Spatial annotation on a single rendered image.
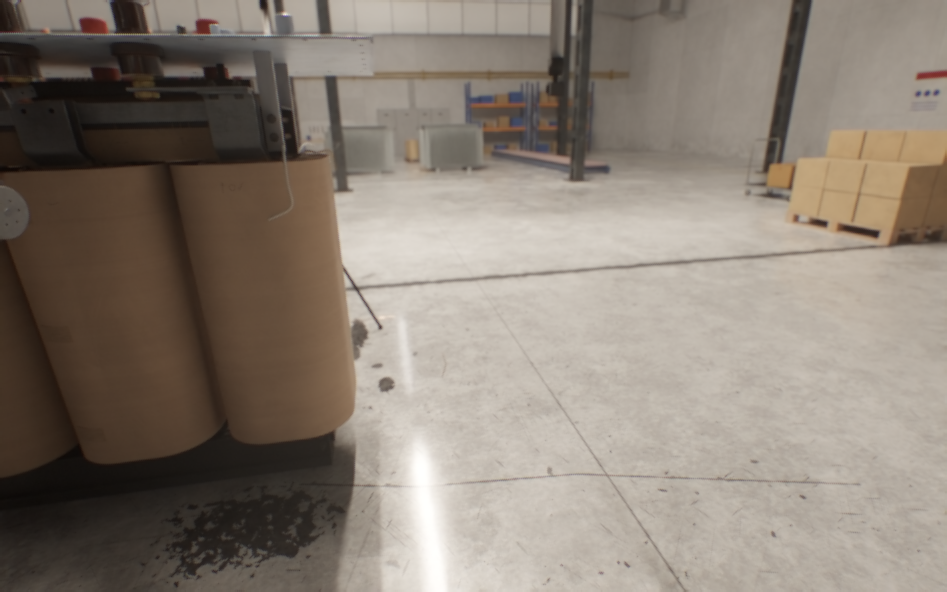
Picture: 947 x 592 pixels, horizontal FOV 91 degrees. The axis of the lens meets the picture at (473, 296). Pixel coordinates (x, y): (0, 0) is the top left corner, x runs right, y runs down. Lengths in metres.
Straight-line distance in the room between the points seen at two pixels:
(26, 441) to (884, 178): 6.39
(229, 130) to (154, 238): 0.38
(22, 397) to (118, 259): 0.55
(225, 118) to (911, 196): 5.83
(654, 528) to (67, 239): 1.82
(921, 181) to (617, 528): 5.17
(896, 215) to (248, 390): 5.74
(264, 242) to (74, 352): 0.62
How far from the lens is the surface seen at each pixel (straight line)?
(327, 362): 1.58
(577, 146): 10.60
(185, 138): 1.59
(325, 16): 9.95
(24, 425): 1.95
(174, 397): 1.72
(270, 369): 1.58
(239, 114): 1.45
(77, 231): 1.60
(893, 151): 6.63
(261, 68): 1.51
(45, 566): 1.97
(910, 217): 6.26
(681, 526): 1.71
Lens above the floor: 1.15
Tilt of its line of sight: 20 degrees down
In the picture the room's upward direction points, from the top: 1 degrees counter-clockwise
